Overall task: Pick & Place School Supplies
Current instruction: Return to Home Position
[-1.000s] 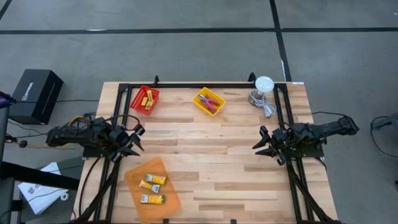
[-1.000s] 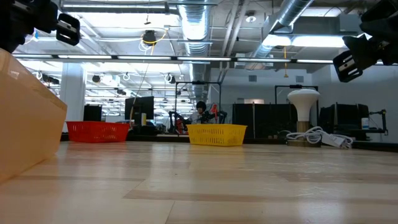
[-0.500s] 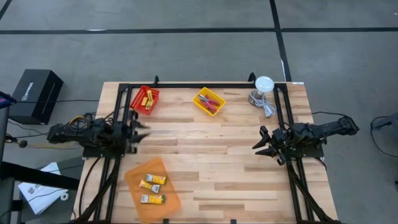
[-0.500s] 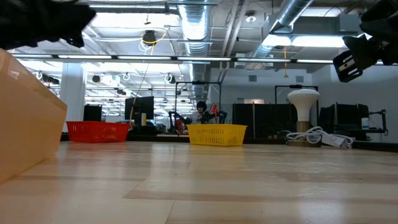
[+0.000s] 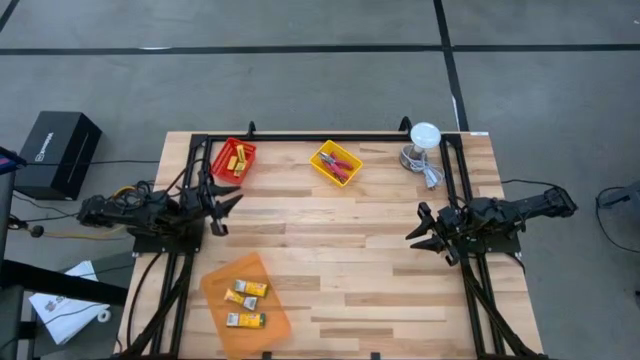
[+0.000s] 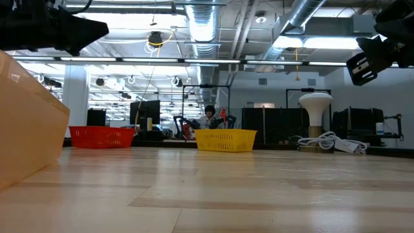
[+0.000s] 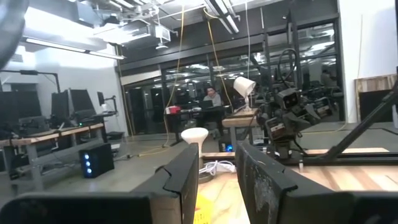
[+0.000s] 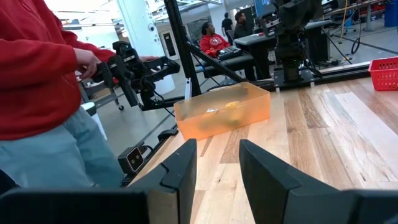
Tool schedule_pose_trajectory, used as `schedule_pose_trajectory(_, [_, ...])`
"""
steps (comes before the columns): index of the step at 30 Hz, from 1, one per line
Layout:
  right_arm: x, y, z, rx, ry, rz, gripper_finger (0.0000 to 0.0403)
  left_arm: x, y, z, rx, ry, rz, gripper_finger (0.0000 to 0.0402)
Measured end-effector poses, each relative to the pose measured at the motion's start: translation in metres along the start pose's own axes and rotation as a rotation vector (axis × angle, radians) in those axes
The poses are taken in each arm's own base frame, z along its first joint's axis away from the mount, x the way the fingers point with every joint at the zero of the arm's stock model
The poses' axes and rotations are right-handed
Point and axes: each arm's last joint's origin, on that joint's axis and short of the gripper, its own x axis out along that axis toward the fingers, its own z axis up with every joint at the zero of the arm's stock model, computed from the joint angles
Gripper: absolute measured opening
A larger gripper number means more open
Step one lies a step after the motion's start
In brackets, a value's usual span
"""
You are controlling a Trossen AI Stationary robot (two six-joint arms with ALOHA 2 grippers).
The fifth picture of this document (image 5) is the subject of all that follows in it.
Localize black metal table frame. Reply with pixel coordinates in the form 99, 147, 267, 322
112, 117, 551, 360

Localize yellow plastic basket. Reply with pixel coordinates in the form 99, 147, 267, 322
308, 139, 364, 189

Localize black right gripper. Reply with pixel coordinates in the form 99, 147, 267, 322
404, 201, 464, 268

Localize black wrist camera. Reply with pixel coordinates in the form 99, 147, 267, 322
180, 192, 206, 221
438, 207, 464, 235

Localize black beam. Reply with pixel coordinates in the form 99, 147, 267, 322
0, 259, 129, 307

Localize yellow crayon box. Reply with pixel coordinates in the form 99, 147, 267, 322
225, 312, 267, 330
233, 279, 269, 298
223, 291, 259, 311

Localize red plastic basket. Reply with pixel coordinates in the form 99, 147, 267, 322
209, 137, 258, 186

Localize white paper sheets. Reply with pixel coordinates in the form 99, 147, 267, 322
28, 259, 111, 346

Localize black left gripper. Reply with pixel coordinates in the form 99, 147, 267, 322
179, 169, 245, 238

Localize blue object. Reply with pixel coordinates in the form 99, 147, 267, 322
0, 147, 27, 175

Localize white bulb table lamp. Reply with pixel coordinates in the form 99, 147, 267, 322
398, 121, 443, 174

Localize black cardboard box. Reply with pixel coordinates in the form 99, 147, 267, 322
13, 110, 103, 201

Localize black floor cable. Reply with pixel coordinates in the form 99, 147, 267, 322
499, 178, 640, 254

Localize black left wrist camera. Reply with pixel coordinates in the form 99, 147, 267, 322
180, 192, 206, 221

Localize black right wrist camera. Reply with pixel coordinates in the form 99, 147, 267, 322
438, 207, 464, 235

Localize white lamp power cord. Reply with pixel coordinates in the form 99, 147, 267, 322
402, 147, 446, 190

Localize yellow cable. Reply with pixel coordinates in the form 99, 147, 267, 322
44, 184, 139, 240

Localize orange translucent plastic bin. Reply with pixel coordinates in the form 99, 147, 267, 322
199, 252, 293, 360

